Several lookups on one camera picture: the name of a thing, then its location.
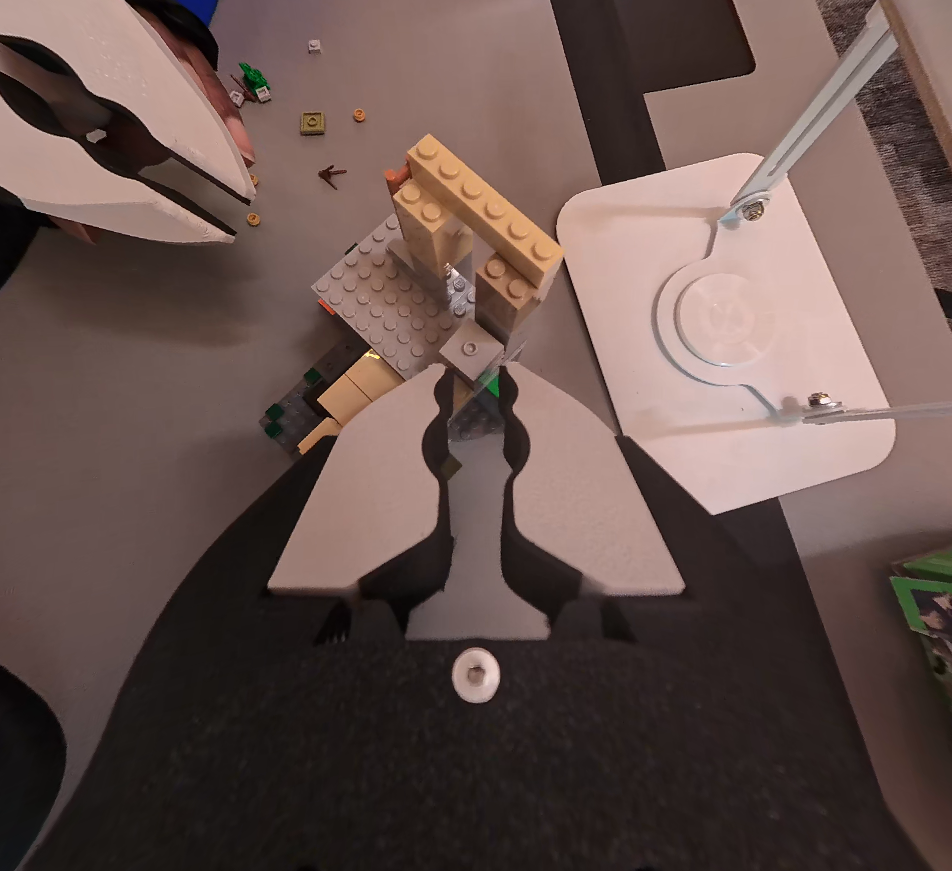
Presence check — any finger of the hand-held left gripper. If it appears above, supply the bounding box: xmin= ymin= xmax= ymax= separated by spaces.
xmin=0 ymin=0 xmax=258 ymax=207
xmin=0 ymin=94 xmax=238 ymax=245

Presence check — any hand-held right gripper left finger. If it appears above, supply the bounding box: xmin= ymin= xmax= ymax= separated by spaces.
xmin=265 ymin=363 xmax=456 ymax=640

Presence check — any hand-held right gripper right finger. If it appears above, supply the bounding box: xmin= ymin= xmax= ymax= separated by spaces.
xmin=500 ymin=363 xmax=686 ymax=638

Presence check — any grey square stud plate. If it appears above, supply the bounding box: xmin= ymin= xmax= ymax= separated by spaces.
xmin=439 ymin=323 xmax=508 ymax=386

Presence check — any toy brick building model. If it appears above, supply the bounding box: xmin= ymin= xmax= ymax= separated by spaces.
xmin=259 ymin=133 xmax=566 ymax=457

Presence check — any grey desk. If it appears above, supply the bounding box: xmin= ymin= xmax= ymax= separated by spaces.
xmin=0 ymin=0 xmax=952 ymax=871

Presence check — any green toy set box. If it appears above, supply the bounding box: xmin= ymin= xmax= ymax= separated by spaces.
xmin=889 ymin=547 xmax=952 ymax=701

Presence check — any black round pad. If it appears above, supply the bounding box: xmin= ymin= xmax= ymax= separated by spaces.
xmin=0 ymin=665 xmax=68 ymax=868

